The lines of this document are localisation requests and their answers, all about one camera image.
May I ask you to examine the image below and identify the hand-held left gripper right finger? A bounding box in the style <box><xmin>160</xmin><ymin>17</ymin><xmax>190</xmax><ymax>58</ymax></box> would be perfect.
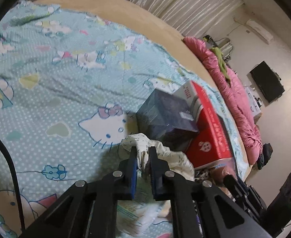
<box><xmin>148</xmin><ymin>146</ymin><xmax>272</xmax><ymax>238</ymax></box>

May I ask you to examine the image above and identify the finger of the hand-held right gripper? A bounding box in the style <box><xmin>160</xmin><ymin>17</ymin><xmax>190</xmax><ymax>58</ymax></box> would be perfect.
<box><xmin>223</xmin><ymin>175</ymin><xmax>250</xmax><ymax>204</ymax></box>

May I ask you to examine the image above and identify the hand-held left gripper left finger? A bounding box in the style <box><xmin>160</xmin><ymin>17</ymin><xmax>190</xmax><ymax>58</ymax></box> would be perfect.
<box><xmin>19</xmin><ymin>147</ymin><xmax>138</xmax><ymax>238</ymax></box>

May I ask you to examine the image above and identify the leopard print scrunchie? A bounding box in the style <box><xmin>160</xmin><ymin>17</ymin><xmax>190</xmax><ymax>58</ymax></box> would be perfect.
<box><xmin>195</xmin><ymin>169</ymin><xmax>215</xmax><ymax>181</ymax></box>

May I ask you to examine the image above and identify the white floral cloth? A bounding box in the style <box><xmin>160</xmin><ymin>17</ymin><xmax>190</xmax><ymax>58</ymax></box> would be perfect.
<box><xmin>119</xmin><ymin>132</ymin><xmax>195</xmax><ymax>181</ymax></box>

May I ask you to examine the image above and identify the dark storage box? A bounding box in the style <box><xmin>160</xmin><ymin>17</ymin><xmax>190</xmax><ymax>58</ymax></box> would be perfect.
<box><xmin>135</xmin><ymin>88</ymin><xmax>200</xmax><ymax>154</ymax></box>

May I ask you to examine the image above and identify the white printed plastic pack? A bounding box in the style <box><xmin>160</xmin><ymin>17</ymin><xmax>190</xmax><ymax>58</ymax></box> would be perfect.
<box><xmin>117</xmin><ymin>198</ymin><xmax>172</xmax><ymax>238</ymax></box>

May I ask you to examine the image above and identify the dark clothes heap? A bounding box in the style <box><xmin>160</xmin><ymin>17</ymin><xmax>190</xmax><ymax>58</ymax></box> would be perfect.
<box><xmin>256</xmin><ymin>142</ymin><xmax>273</xmax><ymax>170</ymax></box>

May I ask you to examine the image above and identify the red and white box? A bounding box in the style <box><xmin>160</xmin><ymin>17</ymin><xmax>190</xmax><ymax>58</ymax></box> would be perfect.
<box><xmin>173</xmin><ymin>81</ymin><xmax>235</xmax><ymax>170</ymax></box>

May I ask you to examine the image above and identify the white drawer cabinet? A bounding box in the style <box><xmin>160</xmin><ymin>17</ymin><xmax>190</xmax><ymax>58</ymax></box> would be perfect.
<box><xmin>243</xmin><ymin>85</ymin><xmax>262</xmax><ymax>123</ymax></box>

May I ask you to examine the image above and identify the pink quilt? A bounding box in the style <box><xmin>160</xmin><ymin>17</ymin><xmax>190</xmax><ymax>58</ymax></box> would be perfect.
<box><xmin>182</xmin><ymin>36</ymin><xmax>263</xmax><ymax>165</ymax></box>

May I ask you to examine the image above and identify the green cloth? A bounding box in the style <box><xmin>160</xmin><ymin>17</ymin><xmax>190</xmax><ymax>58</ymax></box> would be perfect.
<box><xmin>210</xmin><ymin>47</ymin><xmax>231</xmax><ymax>82</ymax></box>

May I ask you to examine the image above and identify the printed cartoon cat blanket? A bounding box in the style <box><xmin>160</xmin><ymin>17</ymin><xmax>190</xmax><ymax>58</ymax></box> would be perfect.
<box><xmin>0</xmin><ymin>0</ymin><xmax>242</xmax><ymax>238</ymax></box>

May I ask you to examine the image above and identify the white air conditioner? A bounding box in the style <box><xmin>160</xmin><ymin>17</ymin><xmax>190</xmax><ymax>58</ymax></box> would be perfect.
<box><xmin>246</xmin><ymin>20</ymin><xmax>274</xmax><ymax>42</ymax></box>

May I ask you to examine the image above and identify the beige round bed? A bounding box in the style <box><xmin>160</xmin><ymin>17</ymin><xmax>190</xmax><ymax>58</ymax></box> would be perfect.
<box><xmin>33</xmin><ymin>0</ymin><xmax>250</xmax><ymax>179</ymax></box>

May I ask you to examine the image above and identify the cream curtain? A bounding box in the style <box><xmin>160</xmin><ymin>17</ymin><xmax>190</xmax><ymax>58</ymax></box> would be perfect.
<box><xmin>131</xmin><ymin>0</ymin><xmax>245</xmax><ymax>37</ymax></box>

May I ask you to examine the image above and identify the black wall television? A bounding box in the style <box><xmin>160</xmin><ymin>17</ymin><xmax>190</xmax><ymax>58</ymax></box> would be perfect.
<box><xmin>250</xmin><ymin>61</ymin><xmax>285</xmax><ymax>103</ymax></box>

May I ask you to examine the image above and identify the black cable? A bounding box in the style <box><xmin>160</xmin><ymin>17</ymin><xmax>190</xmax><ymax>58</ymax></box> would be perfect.
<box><xmin>0</xmin><ymin>128</ymin><xmax>27</xmax><ymax>231</ymax></box>

